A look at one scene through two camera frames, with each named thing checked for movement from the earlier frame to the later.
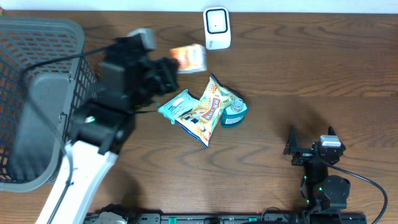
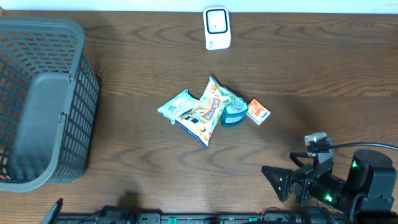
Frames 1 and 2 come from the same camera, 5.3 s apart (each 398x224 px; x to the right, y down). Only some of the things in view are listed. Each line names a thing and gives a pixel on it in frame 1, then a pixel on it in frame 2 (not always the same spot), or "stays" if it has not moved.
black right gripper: x=291 y=147 -> x=307 y=173
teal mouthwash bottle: x=234 y=114 stays
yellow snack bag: x=201 y=122 stays
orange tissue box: x=191 y=58 -> x=257 y=112
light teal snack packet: x=178 y=106 stays
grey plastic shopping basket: x=45 y=75 stays
